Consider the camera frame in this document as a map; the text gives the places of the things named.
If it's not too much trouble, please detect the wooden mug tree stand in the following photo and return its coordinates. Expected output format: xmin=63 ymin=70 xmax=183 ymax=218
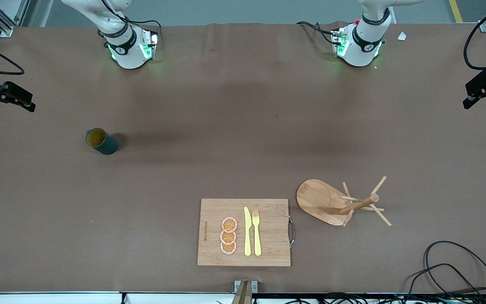
xmin=297 ymin=176 xmax=393 ymax=227

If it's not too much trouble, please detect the yellow plastic knife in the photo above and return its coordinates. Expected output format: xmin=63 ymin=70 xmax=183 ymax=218
xmin=244 ymin=206 xmax=252 ymax=257

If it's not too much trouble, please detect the yellow plastic fork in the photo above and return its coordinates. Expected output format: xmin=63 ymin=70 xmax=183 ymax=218
xmin=252 ymin=210 xmax=262 ymax=257

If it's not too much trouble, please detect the aluminium profile with bracket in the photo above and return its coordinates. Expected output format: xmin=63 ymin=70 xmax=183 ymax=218
xmin=233 ymin=280 xmax=259 ymax=304

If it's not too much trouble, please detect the black looped cable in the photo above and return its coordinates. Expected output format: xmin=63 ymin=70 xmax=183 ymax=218
xmin=405 ymin=263 xmax=482 ymax=304
xmin=424 ymin=240 xmax=486 ymax=296

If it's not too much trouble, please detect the brown table cover mat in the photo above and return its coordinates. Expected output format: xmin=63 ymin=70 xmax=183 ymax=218
xmin=0 ymin=22 xmax=486 ymax=294

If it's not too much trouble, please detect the bamboo cutting board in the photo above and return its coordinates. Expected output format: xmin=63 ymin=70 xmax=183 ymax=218
xmin=197 ymin=198 xmax=296 ymax=267

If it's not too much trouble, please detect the dark green ribbed mug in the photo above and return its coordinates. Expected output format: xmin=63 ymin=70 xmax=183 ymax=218
xmin=85 ymin=128 xmax=119 ymax=155

